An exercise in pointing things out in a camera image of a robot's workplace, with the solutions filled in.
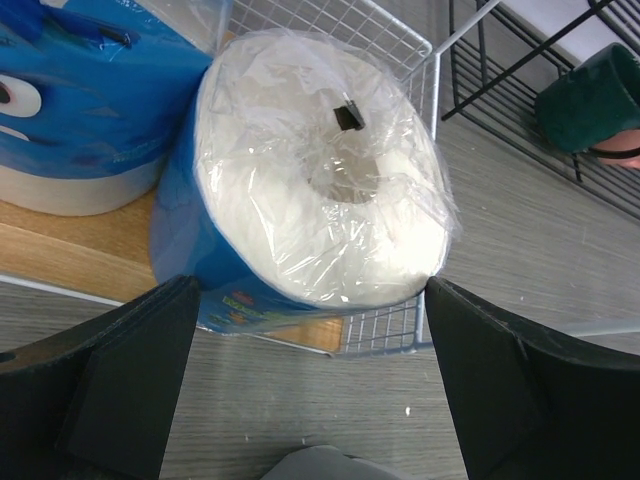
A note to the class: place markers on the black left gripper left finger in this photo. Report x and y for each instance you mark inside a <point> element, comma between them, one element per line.
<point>99,397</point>

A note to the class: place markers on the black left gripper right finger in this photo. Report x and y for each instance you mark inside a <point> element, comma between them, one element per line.
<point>530,402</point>

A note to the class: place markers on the white roll blue wrapper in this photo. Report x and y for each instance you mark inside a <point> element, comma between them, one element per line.
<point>304,185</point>

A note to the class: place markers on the blue white plastic-wrapped roll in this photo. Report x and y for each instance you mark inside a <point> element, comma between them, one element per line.
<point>93,94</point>

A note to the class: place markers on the grey paper towel roll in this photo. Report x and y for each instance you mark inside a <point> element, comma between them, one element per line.
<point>327,463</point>

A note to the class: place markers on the pink mug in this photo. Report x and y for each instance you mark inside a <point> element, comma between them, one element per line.
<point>621,150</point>

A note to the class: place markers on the dark green mug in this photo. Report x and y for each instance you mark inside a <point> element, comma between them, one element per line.
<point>591,103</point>

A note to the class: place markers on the white wire wooden shelf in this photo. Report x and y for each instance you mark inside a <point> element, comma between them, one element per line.
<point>104,258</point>

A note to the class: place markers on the black wire rack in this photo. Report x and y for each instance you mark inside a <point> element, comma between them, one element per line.
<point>500,100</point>

